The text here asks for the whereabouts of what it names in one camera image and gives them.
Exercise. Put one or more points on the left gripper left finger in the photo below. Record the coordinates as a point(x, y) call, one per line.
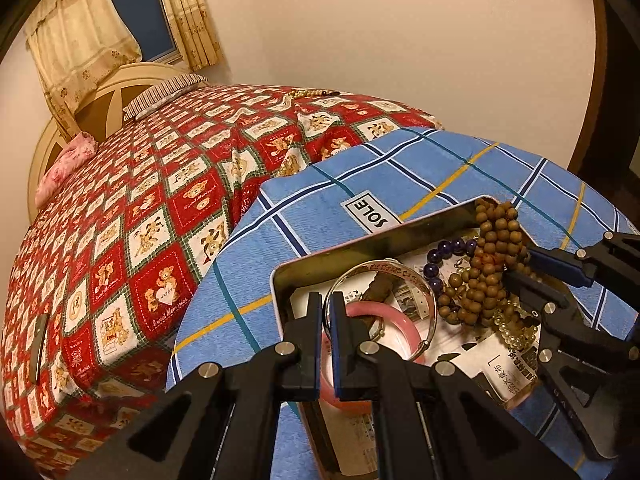
point(218, 422)

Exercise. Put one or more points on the right beige curtain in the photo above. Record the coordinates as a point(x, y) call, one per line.
point(192, 31)

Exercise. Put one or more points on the beige curtain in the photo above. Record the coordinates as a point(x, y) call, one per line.
point(76, 45)
point(192, 31)

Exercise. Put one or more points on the brown door frame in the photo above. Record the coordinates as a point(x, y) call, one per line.
point(587, 145)

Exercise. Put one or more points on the gold beads on bed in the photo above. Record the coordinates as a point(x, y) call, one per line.
point(313, 93)

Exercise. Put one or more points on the left beige curtain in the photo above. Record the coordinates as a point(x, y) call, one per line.
point(76, 45)

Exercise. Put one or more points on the silver bangle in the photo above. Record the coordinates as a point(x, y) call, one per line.
point(395, 302)

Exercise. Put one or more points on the window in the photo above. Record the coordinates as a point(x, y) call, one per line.
point(146, 20)

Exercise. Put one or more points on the striped pillow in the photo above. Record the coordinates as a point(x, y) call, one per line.
point(160, 94)

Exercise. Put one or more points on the brown strap wristwatch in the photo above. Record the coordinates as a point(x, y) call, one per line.
point(381, 288)

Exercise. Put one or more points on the pink metal tin box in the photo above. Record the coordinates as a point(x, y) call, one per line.
point(400, 309)

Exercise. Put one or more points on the red patterned bedspread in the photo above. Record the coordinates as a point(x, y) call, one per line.
point(116, 255)

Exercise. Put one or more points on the pink floral pillow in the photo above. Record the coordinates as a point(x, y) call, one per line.
point(81, 148)

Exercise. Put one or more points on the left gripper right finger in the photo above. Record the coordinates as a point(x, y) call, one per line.
point(431, 422)

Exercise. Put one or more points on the blue plaid cushion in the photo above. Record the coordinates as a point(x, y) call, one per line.
point(408, 174)

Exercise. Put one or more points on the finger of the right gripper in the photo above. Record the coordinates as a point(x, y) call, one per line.
point(613, 262)
point(562, 321)

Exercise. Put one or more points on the cream wooden headboard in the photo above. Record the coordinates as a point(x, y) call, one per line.
point(100, 114)

